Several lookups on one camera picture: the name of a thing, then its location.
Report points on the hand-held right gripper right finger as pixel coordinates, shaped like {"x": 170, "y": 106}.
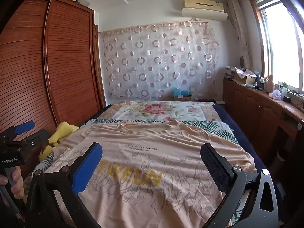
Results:
{"x": 215, "y": 171}

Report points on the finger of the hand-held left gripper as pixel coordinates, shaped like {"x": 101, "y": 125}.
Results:
{"x": 40, "y": 136}
{"x": 23, "y": 127}

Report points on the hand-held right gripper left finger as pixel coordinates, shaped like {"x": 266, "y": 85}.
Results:
{"x": 86, "y": 171}

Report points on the beige printed T-shirt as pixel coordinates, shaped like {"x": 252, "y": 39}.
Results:
{"x": 147, "y": 190}

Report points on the person's left hand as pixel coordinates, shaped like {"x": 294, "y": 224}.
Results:
{"x": 17, "y": 185}

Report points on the yellow plush toy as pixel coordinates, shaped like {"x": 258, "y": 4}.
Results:
{"x": 61, "y": 133}

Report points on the palm leaf print sheet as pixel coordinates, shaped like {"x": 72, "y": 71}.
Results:
{"x": 220, "y": 130}

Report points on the dark blue bed cover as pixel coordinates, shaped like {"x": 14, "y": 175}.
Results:
{"x": 228, "y": 116}

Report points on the round waste bin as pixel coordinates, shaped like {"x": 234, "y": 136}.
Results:
{"x": 282, "y": 158}

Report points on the flat black device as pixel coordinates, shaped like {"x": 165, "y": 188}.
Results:
{"x": 205, "y": 99}

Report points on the long wooden cabinet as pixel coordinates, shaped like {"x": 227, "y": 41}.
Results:
{"x": 251, "y": 109}

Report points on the wooden slatted wardrobe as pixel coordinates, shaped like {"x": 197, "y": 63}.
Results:
{"x": 66, "y": 64}

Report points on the small cardboard box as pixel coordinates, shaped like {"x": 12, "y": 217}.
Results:
{"x": 182, "y": 97}

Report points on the floral blanket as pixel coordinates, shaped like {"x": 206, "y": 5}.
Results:
{"x": 154, "y": 110}

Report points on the open cardboard box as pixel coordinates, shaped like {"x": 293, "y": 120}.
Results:
{"x": 244, "y": 78}

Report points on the pale purple cloth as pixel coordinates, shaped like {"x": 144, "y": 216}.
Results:
{"x": 275, "y": 94}

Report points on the stack of folded cloths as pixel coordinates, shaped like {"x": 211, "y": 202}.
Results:
{"x": 230, "y": 72}

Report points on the small black box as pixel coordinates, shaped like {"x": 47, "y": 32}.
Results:
{"x": 286, "y": 99}

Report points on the pink bottle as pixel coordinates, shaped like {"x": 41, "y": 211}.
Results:
{"x": 270, "y": 85}

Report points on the green-capped bottle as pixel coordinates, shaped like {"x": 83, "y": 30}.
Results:
{"x": 284, "y": 90}

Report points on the sheer circle-pattern curtain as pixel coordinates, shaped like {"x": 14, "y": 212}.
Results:
{"x": 156, "y": 59}

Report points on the white box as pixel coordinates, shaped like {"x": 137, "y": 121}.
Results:
{"x": 82, "y": 2}

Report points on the white patterned window curtain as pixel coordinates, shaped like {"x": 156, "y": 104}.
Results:
{"x": 239, "y": 28}

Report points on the window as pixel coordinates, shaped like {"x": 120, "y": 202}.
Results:
{"x": 280, "y": 40}

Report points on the dark oval wall ornament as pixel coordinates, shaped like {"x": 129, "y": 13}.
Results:
{"x": 242, "y": 61}

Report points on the beige wall air conditioner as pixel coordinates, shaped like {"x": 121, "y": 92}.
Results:
{"x": 204, "y": 3}

